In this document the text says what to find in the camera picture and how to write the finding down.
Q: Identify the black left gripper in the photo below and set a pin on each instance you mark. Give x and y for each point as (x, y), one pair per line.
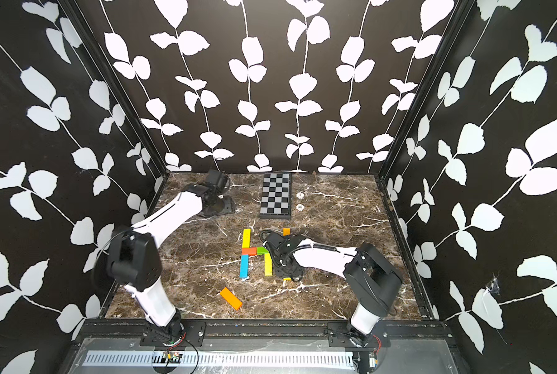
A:
(229, 209)

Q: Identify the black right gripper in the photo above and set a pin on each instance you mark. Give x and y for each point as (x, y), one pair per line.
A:
(277, 272)

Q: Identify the small yellow block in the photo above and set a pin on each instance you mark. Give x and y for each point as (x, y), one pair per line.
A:
(268, 265)

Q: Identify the green block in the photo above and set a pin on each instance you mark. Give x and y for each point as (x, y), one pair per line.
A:
(261, 250)

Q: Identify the red block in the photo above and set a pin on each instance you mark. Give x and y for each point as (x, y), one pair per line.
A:
(252, 251)

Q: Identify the yellow stroke block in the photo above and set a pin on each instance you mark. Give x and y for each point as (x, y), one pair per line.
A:
(246, 238)

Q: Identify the cyan block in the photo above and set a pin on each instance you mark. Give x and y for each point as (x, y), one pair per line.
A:
(244, 267)

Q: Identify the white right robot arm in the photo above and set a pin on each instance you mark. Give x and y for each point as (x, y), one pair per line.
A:
(373, 279)

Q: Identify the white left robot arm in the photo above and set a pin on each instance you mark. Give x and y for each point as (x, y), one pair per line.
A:
(134, 261)

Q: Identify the checkered board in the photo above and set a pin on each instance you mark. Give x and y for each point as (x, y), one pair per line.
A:
(276, 198)

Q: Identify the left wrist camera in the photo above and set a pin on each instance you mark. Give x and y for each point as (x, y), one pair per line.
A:
(217, 180)

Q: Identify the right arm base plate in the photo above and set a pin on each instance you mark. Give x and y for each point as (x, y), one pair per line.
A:
(342, 334)

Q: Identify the white perforated rail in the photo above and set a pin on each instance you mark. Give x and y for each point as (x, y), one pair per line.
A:
(156, 359)

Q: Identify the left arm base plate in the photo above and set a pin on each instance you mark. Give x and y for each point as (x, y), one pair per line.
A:
(181, 333)

